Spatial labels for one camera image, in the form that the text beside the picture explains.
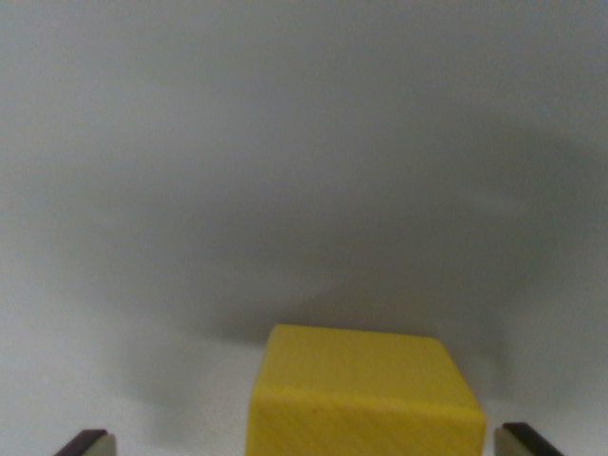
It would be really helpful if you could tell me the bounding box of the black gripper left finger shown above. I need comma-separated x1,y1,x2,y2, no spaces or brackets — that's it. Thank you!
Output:
53,428,118,456

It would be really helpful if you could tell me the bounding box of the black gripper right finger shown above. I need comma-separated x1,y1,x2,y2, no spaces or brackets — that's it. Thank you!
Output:
493,422,566,456

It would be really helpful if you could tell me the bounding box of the yellow wooden cube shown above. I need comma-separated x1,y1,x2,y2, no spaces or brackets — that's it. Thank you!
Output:
245,323,487,456

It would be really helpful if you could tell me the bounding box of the grey plastic bin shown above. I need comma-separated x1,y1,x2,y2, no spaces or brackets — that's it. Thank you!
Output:
0,0,608,456

